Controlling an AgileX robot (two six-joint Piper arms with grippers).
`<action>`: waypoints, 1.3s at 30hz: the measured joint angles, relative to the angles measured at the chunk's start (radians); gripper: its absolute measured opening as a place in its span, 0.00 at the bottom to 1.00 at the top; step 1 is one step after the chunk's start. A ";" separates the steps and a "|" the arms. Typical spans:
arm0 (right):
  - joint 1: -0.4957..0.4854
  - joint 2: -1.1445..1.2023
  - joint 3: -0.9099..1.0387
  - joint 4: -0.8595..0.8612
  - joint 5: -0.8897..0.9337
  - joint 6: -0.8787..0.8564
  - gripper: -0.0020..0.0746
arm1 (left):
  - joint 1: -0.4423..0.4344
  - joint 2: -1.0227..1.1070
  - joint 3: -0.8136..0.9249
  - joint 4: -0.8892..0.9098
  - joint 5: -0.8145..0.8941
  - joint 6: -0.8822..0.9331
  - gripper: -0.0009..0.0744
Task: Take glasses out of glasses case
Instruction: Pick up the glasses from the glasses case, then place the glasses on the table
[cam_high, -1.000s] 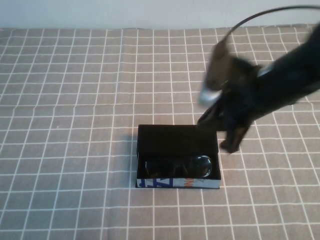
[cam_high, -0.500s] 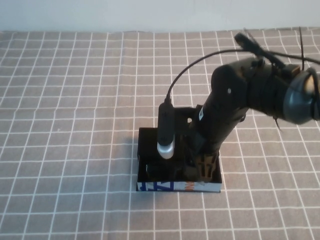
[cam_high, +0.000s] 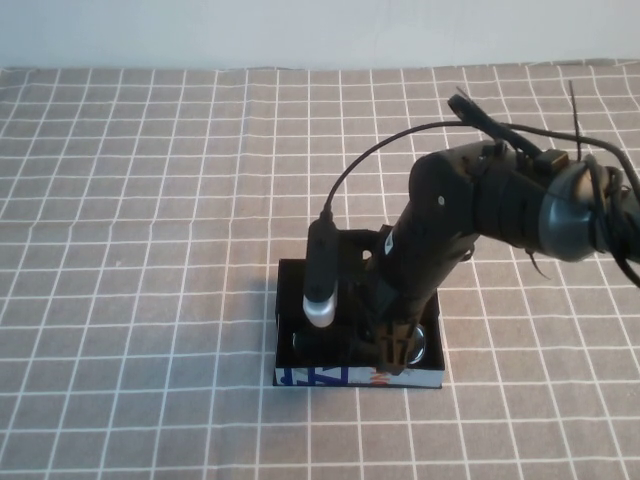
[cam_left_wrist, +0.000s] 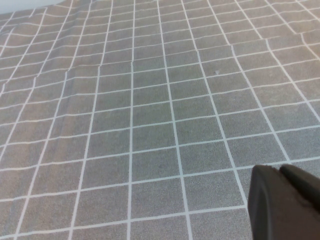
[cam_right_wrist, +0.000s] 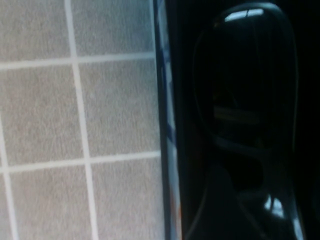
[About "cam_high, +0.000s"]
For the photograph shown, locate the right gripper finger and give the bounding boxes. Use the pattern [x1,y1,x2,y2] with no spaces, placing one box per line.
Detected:
[349,319,382,362]
[375,319,417,377]

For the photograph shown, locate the grey white-grid tablecloth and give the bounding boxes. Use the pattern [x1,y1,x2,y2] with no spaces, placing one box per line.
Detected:
[0,58,640,480]

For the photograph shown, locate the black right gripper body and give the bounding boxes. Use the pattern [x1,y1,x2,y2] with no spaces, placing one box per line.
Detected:
[337,224,476,335]

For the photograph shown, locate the black-framed glasses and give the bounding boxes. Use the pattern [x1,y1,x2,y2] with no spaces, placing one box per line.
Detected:
[289,323,429,369]

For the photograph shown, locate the black printed glasses case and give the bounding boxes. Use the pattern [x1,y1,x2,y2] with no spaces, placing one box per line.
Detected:
[273,257,446,391]

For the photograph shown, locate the black white-tipped wrist camera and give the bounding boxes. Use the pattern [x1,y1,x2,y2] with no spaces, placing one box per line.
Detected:
[302,218,341,330]

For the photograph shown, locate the black camera cable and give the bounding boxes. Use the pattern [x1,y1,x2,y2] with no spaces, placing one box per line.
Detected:
[322,119,469,224]

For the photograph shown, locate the black zip tie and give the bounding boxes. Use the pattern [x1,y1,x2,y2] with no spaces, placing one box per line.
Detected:
[567,79,584,162]

